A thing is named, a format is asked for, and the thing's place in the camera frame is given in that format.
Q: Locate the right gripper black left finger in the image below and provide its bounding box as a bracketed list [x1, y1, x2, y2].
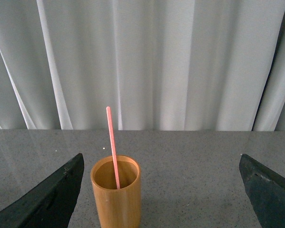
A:
[0, 153, 84, 228]

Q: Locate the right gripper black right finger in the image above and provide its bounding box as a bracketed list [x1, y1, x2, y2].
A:
[239, 154, 285, 228]

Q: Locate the bamboo chopstick holder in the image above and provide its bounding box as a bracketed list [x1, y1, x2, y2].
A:
[90, 155, 141, 228]

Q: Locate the pink chopstick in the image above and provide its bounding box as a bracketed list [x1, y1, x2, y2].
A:
[106, 106, 120, 190]

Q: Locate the white curtain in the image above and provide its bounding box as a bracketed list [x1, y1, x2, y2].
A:
[0, 0, 285, 131]

